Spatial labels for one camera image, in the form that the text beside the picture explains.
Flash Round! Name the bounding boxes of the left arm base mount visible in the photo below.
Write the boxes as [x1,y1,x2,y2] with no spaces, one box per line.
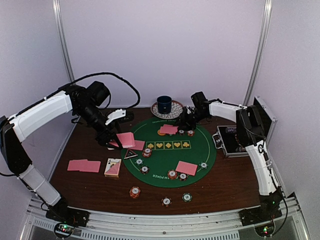
[45,207,90,239]

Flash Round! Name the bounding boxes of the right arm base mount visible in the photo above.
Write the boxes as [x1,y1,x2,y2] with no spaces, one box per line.
[238,207,282,238]

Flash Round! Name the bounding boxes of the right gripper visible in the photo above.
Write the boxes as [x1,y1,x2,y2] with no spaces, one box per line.
[174,109,209,130]

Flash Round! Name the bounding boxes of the aluminium poker case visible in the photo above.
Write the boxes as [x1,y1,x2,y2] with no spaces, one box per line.
[212,95,278,158]

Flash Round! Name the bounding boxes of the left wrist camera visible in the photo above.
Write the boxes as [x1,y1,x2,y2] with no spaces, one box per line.
[105,109,135,126]

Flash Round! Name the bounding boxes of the blue cup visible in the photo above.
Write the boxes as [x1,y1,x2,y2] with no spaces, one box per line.
[157,95,172,114]

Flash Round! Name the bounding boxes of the red 5 chip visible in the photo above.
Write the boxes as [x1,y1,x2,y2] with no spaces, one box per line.
[167,170,178,180]
[186,130,195,137]
[142,147,152,158]

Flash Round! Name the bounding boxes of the card deck box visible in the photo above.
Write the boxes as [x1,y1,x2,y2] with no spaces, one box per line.
[104,158,122,178]

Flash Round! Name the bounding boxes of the patterned saucer plate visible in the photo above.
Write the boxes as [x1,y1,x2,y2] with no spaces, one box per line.
[150,99,186,119]

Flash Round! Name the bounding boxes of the purple poker chip row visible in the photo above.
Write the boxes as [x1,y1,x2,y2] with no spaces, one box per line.
[225,126,237,134]

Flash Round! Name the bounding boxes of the red orange chip stack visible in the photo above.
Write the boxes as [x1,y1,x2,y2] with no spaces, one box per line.
[129,186,141,199]

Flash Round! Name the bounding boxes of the green round poker mat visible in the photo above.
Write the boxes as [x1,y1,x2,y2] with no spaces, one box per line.
[124,117,217,188]

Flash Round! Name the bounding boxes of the red card pulled from deck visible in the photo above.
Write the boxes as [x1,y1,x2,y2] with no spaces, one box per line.
[131,140,145,151]

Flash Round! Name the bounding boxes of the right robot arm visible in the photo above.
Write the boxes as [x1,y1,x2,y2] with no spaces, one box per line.
[175,91,283,221]

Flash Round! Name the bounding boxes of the dealt red card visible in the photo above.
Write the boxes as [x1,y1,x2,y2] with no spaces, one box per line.
[67,159,88,172]
[79,161,101,173]

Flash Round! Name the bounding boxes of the aluminium front rail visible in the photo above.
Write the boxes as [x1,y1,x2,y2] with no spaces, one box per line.
[18,197,311,240]

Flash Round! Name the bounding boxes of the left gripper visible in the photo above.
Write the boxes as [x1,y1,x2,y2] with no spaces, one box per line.
[75,102,124,150]

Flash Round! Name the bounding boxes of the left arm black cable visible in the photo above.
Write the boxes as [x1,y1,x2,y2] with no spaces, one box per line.
[69,72,141,110]

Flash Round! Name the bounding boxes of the orange big blind button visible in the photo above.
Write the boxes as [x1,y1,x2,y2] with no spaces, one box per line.
[157,130,166,136]

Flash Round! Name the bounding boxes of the red backed card deck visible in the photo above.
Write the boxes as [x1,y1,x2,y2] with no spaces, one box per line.
[107,132,136,150]

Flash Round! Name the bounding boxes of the black triangular all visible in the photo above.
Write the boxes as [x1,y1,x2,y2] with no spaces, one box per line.
[123,149,138,160]

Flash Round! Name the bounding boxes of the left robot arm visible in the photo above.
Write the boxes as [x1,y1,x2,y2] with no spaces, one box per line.
[0,81,134,222]

